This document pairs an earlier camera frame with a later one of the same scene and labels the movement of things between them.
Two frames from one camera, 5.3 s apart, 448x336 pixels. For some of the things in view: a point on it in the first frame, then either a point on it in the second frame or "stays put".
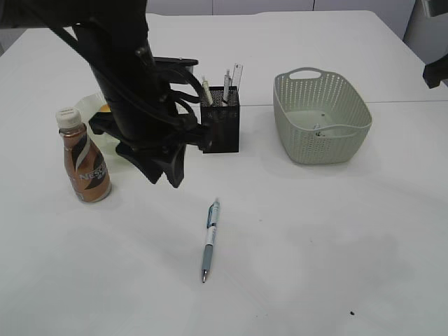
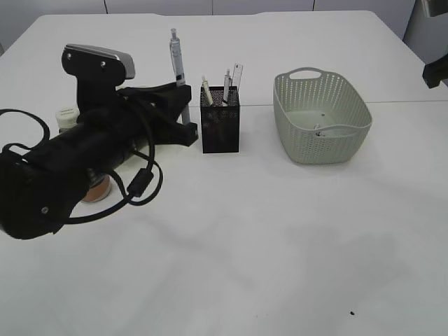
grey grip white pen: x=227 y=80 stays put
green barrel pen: x=207 y=92 stays put
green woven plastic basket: x=319 y=117 stays put
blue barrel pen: x=213 y=214 to x=179 y=71
